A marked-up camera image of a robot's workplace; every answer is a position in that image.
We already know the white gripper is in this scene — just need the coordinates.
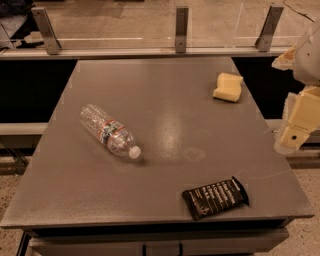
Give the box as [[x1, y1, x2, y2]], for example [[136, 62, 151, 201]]
[[271, 20, 320, 155]]

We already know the yellow sponge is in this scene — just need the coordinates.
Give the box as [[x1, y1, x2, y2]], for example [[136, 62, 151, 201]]
[[213, 73, 243, 102]]

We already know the black snack packet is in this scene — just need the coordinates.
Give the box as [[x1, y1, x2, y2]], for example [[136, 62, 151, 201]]
[[182, 177, 249, 221]]

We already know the grey table drawer cabinet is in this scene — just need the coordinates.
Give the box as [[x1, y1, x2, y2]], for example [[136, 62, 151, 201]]
[[15, 219, 289, 256]]

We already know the clear plastic water bottle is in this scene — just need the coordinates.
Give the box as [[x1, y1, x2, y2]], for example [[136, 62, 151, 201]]
[[79, 104, 142, 159]]

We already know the clear acrylic barrier panel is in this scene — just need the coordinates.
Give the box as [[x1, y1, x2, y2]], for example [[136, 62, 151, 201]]
[[0, 0, 320, 51]]

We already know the right metal bracket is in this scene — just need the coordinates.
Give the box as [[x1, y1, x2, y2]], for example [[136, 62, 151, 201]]
[[255, 4, 284, 52]]

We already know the metal bracket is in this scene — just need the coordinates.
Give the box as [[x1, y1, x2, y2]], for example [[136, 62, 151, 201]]
[[255, 4, 284, 52], [31, 7, 61, 55], [175, 7, 189, 54]]

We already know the middle metal bracket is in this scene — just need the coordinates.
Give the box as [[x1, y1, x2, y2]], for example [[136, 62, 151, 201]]
[[175, 7, 189, 54]]

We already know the left metal bracket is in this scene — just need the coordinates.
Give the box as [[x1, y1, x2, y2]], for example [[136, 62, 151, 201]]
[[31, 7, 61, 55]]

